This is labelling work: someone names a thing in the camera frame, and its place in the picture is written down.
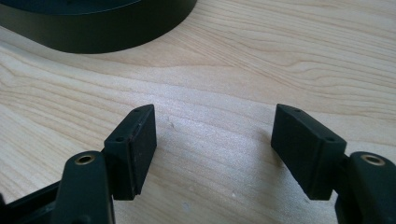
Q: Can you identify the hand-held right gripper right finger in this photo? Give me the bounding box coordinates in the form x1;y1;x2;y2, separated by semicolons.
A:
270;103;347;202

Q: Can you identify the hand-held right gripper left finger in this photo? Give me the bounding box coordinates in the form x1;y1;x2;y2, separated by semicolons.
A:
103;104;158;202

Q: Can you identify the black round tray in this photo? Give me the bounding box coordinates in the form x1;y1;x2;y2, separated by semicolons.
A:
0;0;198;55

